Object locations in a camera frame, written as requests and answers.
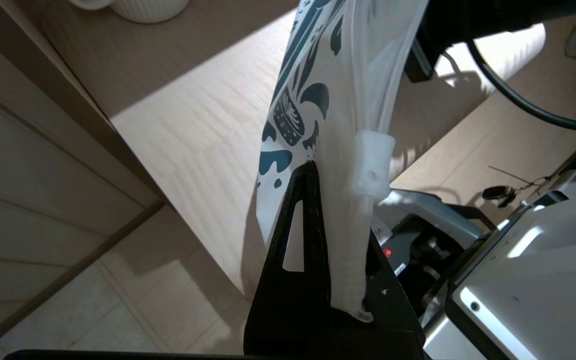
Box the white robot housing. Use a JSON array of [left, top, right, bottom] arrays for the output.
[[425, 170, 576, 360]]

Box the black right camera cable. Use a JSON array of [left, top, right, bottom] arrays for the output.
[[465, 37, 576, 135]]

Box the white ribbed mug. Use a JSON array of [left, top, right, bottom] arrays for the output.
[[68, 0, 191, 24]]

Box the black key fob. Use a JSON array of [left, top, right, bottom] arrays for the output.
[[482, 165, 554, 208]]

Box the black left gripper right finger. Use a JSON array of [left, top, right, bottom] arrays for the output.
[[340, 232, 427, 357]]

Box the white floral zip pouch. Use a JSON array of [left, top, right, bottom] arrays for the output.
[[255, 0, 430, 323]]

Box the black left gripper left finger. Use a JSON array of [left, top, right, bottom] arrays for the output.
[[244, 160, 341, 356]]

